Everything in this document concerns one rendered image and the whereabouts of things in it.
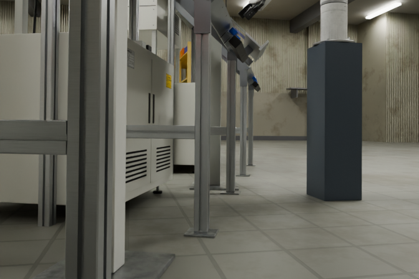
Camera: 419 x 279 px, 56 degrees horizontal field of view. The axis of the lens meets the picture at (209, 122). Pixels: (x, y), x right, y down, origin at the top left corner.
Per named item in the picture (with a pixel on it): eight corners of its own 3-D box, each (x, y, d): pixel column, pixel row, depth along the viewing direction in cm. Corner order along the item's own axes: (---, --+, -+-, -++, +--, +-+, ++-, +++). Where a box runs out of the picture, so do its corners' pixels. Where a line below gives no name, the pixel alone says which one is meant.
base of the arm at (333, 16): (341, 50, 192) (341, 13, 193) (364, 42, 174) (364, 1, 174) (305, 48, 189) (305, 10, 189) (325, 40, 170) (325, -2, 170)
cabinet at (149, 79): (173, 191, 191) (174, 65, 192) (115, 226, 122) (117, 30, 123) (51, 187, 202) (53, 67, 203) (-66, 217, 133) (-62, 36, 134)
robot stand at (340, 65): (340, 193, 191) (341, 50, 192) (361, 200, 173) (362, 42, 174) (306, 194, 187) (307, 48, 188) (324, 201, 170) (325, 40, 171)
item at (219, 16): (229, 52, 186) (240, 41, 185) (204, 10, 121) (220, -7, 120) (227, 50, 186) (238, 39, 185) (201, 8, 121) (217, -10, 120)
